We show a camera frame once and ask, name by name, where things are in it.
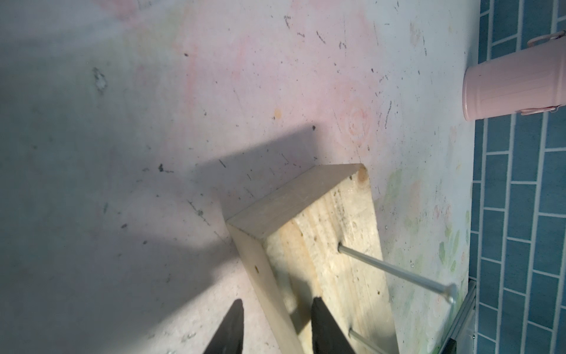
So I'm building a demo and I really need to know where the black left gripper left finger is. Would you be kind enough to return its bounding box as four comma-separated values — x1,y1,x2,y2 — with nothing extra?
203,299,245,354

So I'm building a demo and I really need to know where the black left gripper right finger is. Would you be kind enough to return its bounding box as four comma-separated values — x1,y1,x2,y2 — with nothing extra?
311,297,355,354

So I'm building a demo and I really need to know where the wooden block with nails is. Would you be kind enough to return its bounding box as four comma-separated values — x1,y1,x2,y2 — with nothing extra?
226,164,399,353

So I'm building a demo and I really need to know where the steel nail middle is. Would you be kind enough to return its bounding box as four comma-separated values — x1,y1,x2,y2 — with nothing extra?
349,328,387,354

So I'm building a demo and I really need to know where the steel nail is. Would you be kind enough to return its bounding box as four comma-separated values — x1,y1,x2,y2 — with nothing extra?
349,328,387,354
338,243,458,305

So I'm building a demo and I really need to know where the steel nail far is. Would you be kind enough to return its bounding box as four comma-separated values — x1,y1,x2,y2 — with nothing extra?
338,243,458,305

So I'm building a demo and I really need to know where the pink pen holder bucket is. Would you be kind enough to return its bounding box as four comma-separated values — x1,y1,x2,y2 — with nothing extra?
462,30,565,121

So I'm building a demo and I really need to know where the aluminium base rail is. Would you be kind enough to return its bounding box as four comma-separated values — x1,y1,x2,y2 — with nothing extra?
439,278,477,354

